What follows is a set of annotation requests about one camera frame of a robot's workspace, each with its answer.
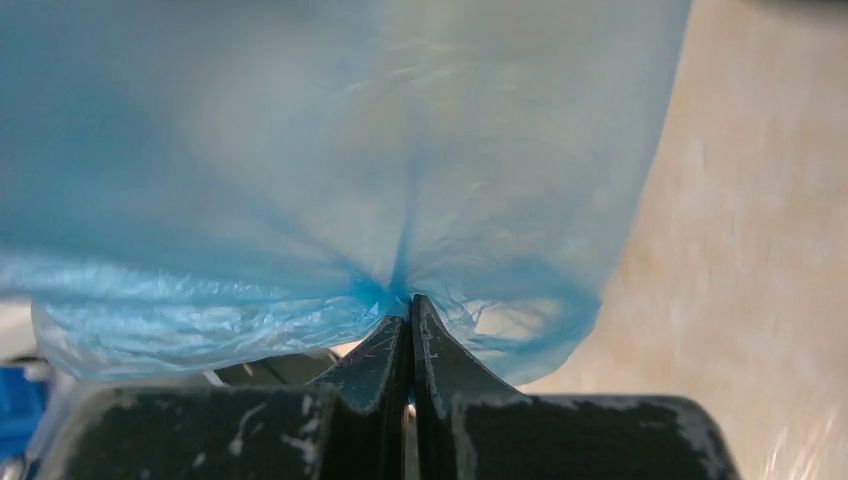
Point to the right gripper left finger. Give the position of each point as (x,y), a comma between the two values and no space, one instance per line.
(345,424)

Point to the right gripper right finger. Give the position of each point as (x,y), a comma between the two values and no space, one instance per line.
(473,425)

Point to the blue plastic trash bag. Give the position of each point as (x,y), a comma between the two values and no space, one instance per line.
(187,185)

